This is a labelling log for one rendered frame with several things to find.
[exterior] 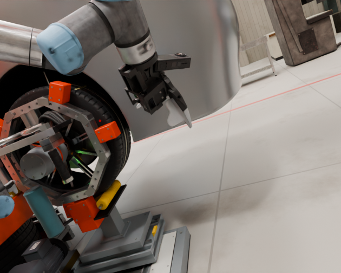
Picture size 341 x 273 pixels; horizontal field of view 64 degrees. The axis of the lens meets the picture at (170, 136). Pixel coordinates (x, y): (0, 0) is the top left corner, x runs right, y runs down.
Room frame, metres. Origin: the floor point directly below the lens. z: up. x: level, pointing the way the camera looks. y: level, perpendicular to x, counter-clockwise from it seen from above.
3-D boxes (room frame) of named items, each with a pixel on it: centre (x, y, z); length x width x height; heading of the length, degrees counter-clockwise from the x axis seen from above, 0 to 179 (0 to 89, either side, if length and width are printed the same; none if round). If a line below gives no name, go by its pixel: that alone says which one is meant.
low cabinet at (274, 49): (8.69, -4.90, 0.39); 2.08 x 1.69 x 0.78; 160
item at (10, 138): (1.28, 0.70, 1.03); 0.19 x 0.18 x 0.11; 167
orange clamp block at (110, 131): (1.31, 0.27, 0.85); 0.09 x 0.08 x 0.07; 77
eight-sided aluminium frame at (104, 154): (1.38, 0.58, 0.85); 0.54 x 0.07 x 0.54; 77
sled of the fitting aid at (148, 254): (1.54, 0.54, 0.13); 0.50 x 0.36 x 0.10; 77
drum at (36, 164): (1.31, 0.60, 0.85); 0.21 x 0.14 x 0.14; 167
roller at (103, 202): (1.44, 0.44, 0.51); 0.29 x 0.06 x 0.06; 167
